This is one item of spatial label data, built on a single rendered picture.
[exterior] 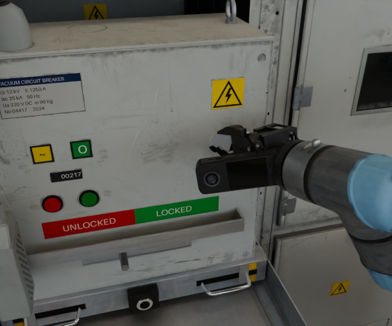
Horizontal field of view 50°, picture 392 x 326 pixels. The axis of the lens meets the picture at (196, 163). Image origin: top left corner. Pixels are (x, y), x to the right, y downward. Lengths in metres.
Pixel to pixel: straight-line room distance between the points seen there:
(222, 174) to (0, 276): 0.36
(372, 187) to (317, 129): 0.60
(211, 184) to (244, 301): 0.43
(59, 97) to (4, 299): 0.32
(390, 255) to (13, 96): 0.54
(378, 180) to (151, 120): 0.38
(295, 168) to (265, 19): 0.45
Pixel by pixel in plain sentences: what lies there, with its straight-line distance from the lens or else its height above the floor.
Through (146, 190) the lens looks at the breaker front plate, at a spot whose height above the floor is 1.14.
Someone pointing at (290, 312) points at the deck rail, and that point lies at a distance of 0.89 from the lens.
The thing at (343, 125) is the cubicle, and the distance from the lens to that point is 1.06.
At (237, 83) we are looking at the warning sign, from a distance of 0.70.
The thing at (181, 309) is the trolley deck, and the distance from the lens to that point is 0.93.
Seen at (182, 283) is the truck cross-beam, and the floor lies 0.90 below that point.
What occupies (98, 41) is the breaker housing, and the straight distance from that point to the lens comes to 0.69.
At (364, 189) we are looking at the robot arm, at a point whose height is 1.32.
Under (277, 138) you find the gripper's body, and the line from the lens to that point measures 0.61.
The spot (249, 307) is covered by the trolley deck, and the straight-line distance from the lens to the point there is 0.94.
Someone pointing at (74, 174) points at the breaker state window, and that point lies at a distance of 0.72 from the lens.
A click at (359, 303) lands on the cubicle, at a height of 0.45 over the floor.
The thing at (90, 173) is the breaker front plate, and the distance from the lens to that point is 0.72.
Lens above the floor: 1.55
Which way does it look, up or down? 30 degrees down
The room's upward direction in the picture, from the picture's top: straight up
